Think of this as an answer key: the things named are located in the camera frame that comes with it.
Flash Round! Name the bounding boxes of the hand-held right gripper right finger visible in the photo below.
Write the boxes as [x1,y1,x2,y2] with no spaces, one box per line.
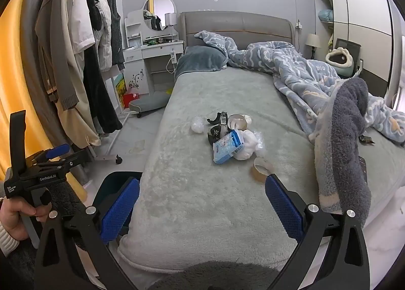
[265,174,371,290]

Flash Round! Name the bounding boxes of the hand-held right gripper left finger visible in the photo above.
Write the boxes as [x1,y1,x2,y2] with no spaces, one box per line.
[33,178,141,290]

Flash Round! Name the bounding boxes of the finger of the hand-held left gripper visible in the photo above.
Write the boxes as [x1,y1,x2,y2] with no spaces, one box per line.
[32,143,71,164]
[39,148,96,174]

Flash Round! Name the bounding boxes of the brown tape roll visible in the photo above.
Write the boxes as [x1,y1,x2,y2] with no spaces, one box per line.
[253,157,274,183]

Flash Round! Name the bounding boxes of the clear bubble wrap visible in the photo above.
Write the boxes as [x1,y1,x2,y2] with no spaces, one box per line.
[253,131,269,158]

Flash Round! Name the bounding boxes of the blue tissue packet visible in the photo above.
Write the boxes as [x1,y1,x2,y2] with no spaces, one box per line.
[213,129,244,164]

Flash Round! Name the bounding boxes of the cardboard tape roll core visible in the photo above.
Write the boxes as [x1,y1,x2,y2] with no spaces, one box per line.
[227,114,248,131]

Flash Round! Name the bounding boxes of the black curved plastic piece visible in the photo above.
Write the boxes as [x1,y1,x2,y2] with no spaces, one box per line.
[207,112,228,127]

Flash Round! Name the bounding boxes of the person's left hand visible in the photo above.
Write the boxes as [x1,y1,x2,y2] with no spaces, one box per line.
[0,198,59,241]

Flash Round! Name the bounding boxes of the white clothes rack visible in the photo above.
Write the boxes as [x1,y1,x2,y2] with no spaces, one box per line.
[43,0,140,164]

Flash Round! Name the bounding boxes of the beige long coat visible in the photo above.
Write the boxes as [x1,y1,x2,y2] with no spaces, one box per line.
[57,53,102,148]

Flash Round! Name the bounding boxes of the grey bed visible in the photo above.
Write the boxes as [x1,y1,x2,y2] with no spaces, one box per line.
[117,11,405,275]

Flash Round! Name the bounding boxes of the yellow curtain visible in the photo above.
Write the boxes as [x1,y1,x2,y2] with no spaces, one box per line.
[0,0,89,202]

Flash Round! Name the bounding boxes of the red box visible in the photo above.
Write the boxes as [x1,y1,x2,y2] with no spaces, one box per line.
[123,89,140,109]

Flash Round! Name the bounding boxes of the yellow picture board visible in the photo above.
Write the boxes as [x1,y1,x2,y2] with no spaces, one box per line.
[113,73,127,107]

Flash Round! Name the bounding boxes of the black printed packet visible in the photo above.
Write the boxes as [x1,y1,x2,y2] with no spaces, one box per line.
[358,156,368,184]

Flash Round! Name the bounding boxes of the grey fuzzy pajamas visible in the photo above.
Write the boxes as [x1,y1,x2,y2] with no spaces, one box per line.
[47,179,279,290]

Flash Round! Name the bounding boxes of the khaki jacket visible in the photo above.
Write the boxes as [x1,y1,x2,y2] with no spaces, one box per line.
[34,0,80,111]

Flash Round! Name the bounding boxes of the white puffer jacket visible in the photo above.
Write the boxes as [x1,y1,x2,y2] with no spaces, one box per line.
[94,0,113,72]

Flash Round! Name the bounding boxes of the white vanity desk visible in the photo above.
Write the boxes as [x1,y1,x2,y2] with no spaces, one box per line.
[123,8,186,94]

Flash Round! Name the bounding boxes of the blue patterned duvet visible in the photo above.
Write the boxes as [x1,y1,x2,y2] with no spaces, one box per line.
[194,31,405,225]

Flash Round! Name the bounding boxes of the white shirt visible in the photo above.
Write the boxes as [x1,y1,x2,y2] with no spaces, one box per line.
[68,0,95,53]

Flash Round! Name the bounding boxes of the grey knit vest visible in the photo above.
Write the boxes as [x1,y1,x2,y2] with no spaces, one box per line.
[103,0,126,71]

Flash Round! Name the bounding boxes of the cream plush cushion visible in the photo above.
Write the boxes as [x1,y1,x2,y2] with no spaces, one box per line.
[326,46,353,77]

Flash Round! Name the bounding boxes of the grey-blue pillow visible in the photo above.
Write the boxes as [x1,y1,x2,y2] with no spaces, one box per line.
[174,46,228,80]

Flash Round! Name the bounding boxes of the beige table lamp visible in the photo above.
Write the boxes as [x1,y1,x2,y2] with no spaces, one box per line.
[305,33,322,59]

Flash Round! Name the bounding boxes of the round vanity mirror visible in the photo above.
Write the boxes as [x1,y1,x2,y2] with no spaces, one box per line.
[142,0,175,32]

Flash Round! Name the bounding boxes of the black chair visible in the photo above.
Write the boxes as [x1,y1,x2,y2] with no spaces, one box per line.
[334,38,364,77]

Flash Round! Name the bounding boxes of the white wardrobe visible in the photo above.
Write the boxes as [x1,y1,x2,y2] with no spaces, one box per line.
[314,0,399,101]

